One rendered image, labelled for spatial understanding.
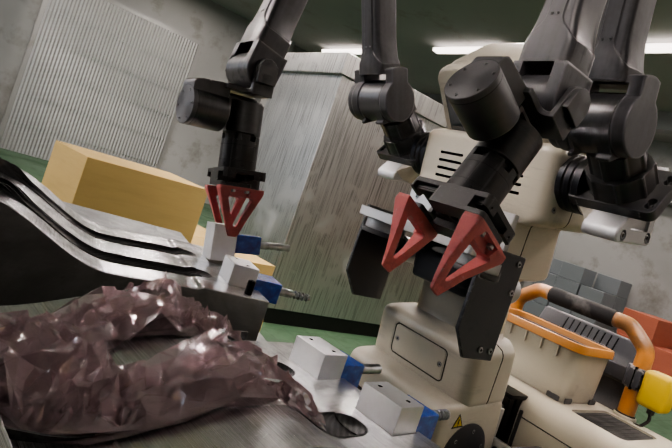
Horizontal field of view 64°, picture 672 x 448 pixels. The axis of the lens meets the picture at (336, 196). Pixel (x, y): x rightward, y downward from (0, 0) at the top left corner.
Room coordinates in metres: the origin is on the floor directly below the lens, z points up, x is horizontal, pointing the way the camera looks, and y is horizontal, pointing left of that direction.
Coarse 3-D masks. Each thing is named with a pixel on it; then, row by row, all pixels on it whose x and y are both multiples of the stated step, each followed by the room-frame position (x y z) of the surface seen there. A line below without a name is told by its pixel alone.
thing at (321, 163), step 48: (288, 96) 4.24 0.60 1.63; (336, 96) 3.77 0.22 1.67; (288, 144) 4.06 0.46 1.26; (336, 144) 3.85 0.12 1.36; (288, 192) 3.89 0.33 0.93; (336, 192) 3.94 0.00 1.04; (384, 192) 4.21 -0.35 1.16; (288, 240) 3.78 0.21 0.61; (336, 240) 4.03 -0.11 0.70; (288, 288) 3.86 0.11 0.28; (336, 288) 4.12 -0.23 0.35; (384, 288) 4.42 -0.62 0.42
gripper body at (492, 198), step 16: (464, 160) 0.57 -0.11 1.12; (480, 160) 0.55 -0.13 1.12; (496, 160) 0.54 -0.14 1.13; (464, 176) 0.54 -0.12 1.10; (480, 176) 0.54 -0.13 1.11; (496, 176) 0.54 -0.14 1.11; (512, 176) 0.55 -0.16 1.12; (416, 192) 0.58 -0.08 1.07; (432, 192) 0.56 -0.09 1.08; (480, 192) 0.51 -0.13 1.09; (496, 192) 0.54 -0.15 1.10; (432, 208) 0.60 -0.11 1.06; (480, 208) 0.51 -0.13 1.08; (496, 208) 0.51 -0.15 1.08; (496, 224) 0.53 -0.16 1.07
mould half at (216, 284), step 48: (0, 192) 0.56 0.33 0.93; (48, 192) 0.76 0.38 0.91; (0, 240) 0.54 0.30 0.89; (48, 240) 0.56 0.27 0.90; (96, 240) 0.71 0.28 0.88; (144, 240) 0.80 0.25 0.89; (0, 288) 0.55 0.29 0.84; (48, 288) 0.56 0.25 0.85; (192, 288) 0.63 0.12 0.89; (240, 288) 0.69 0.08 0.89
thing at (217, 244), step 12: (216, 228) 0.79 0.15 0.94; (204, 240) 0.83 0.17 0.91; (216, 240) 0.79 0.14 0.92; (228, 240) 0.80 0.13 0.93; (240, 240) 0.81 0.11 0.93; (252, 240) 0.82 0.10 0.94; (204, 252) 0.82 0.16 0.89; (216, 252) 0.79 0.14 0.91; (228, 252) 0.80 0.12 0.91; (240, 252) 0.81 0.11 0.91; (252, 252) 0.82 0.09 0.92
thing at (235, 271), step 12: (228, 264) 0.71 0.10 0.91; (240, 264) 0.70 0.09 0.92; (252, 264) 0.73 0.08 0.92; (228, 276) 0.70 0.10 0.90; (240, 276) 0.70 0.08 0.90; (252, 276) 0.71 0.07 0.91; (264, 276) 0.75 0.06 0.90; (264, 288) 0.72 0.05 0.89; (276, 288) 0.73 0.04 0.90; (276, 300) 0.73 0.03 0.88
